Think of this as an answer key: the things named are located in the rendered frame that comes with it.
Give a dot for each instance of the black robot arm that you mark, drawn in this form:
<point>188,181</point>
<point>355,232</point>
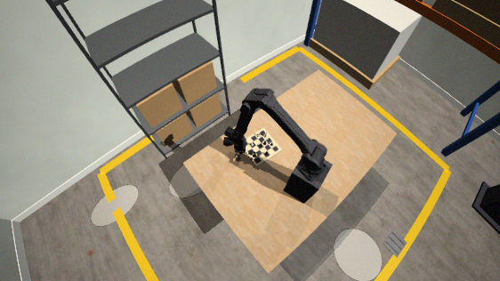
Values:
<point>313,152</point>

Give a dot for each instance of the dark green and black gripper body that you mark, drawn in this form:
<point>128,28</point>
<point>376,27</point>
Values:
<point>242,148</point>

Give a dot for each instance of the chessboard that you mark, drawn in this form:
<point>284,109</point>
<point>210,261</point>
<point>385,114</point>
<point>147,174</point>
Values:
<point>260,152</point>

